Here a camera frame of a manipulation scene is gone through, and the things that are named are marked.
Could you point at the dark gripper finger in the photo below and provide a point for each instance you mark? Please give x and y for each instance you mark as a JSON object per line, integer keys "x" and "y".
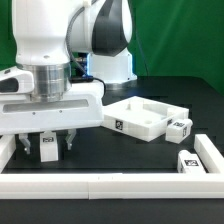
{"x": 25, "y": 141}
{"x": 69, "y": 138}

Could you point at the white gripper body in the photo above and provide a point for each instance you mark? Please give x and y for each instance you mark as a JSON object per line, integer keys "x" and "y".
{"x": 80, "y": 107}

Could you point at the white square tabletop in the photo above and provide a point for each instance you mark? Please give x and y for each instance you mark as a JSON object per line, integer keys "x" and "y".
{"x": 141, "y": 118}

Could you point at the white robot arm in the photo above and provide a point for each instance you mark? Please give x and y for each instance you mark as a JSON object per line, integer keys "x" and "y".
{"x": 38, "y": 95}

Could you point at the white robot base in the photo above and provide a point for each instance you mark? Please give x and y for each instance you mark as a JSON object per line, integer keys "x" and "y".
{"x": 112, "y": 69}

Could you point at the white U-shaped fence frame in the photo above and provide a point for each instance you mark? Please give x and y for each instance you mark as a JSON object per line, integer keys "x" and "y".
{"x": 103, "y": 186}

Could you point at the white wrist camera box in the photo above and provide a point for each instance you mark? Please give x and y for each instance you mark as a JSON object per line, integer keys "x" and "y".
{"x": 16, "y": 81}

